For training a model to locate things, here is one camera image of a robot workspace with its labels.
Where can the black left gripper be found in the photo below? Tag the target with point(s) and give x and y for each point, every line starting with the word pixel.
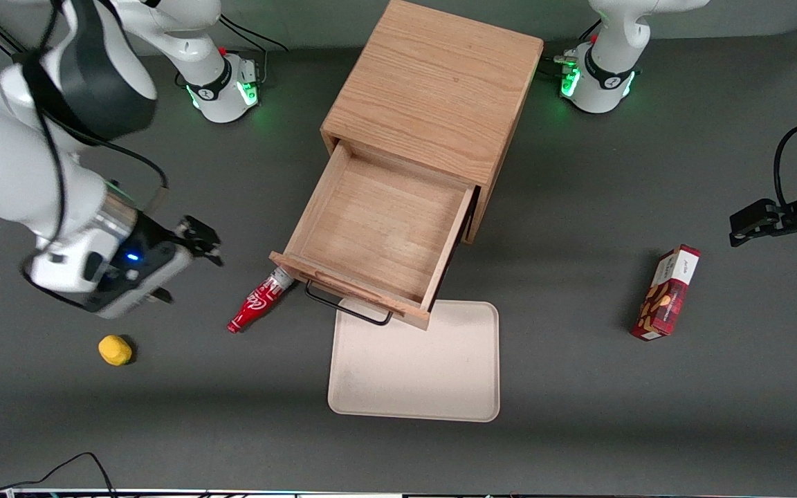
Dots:
pixel 795 208

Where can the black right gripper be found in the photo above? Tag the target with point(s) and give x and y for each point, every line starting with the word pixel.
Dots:
pixel 169 240

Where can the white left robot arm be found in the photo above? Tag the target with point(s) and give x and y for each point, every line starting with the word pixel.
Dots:
pixel 609 55

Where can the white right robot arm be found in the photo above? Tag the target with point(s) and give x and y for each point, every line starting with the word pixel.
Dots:
pixel 11 166

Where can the wooden two-drawer cabinet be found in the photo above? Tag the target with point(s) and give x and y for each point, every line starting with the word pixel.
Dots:
pixel 433 83

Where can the red cola bottle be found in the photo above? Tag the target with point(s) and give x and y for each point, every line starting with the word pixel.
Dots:
pixel 253 308

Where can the red cookie box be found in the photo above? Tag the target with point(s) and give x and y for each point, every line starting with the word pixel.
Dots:
pixel 668 294

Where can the yellow lemon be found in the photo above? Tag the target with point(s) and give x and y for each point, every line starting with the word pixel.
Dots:
pixel 115 350

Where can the beige plastic tray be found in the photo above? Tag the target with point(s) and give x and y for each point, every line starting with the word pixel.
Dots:
pixel 433 373

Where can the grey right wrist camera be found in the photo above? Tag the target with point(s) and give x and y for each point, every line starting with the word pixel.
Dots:
pixel 129 290

